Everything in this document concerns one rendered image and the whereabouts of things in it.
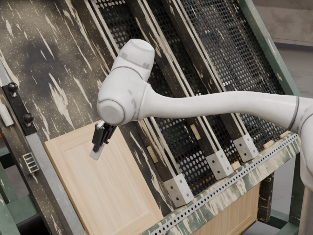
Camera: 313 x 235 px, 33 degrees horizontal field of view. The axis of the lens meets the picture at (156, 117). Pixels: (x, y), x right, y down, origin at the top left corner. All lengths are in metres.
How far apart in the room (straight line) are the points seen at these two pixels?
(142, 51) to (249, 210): 2.12
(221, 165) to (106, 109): 1.31
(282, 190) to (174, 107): 3.16
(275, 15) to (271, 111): 7.80
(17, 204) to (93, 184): 0.31
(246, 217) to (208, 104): 2.04
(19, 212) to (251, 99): 0.93
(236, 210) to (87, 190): 1.38
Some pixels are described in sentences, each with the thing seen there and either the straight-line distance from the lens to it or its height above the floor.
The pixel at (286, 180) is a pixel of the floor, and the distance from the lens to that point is 4.65.
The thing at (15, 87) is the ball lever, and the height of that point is 1.53.
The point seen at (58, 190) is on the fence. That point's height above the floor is 1.15.
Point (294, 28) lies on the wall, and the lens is 9.23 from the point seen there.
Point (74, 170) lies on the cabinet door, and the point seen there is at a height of 1.17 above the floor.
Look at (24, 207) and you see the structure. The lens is 1.98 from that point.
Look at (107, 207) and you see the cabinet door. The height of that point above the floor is 1.02.
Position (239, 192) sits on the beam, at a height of 0.83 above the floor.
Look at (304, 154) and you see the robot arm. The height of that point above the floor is 1.53.
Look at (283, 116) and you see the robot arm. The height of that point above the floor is 1.57.
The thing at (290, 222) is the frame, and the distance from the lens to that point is 3.70.
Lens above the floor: 2.08
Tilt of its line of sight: 21 degrees down
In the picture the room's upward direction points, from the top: 1 degrees clockwise
